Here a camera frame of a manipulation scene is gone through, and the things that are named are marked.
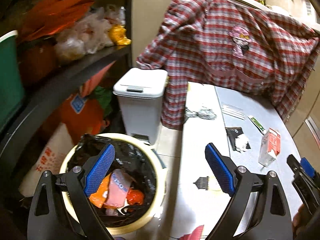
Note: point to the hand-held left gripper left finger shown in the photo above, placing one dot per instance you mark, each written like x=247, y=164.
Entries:
x=100, y=170

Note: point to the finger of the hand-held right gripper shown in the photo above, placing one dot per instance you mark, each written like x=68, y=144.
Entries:
x=292, y=163
x=307, y=167

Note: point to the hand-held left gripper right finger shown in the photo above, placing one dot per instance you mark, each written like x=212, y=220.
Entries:
x=220, y=170

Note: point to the orange snack wrapper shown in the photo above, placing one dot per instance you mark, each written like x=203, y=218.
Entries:
x=100, y=192

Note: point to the pink packet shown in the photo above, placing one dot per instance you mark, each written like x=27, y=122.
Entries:
x=120, y=187

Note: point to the white and red carton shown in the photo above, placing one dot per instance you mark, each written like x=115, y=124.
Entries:
x=268, y=147

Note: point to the cream trash can black liner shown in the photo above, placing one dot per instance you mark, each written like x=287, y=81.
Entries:
x=140, y=160

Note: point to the red-orange plastic bag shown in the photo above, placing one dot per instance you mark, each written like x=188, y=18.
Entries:
x=136, y=196

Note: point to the crumpled white tissue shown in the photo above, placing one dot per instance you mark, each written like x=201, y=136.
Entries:
x=243, y=143

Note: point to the small black pouch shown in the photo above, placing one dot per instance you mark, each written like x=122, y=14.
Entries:
x=232, y=135

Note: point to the beige cabinet drawers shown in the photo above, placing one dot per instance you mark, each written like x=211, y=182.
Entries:
x=307, y=120

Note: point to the green and white wrapper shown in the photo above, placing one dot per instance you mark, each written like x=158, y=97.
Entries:
x=257, y=125

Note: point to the white woven sack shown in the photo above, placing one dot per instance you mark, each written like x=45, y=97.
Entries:
x=45, y=160

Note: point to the orange sack blue print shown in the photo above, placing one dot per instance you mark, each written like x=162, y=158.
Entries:
x=80, y=115

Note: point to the cotton swab packet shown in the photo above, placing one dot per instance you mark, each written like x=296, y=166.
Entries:
x=233, y=111

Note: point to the white pedal bin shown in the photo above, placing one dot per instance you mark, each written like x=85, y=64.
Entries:
x=140, y=92

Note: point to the black shelf rack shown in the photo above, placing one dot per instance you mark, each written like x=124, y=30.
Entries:
x=75, y=70

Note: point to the red plaid apron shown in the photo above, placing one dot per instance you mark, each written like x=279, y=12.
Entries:
x=225, y=55

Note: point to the dark red pot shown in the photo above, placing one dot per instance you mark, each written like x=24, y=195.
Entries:
x=37, y=62

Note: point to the green storage bin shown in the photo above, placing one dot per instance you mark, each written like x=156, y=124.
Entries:
x=10, y=80

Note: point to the clear plastic produce bag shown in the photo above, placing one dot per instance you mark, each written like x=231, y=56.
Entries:
x=82, y=35

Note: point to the yellow plastic bag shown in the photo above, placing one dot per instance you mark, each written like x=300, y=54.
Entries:
x=118, y=35

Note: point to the orange plastic bag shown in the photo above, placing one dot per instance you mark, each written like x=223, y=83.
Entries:
x=55, y=15

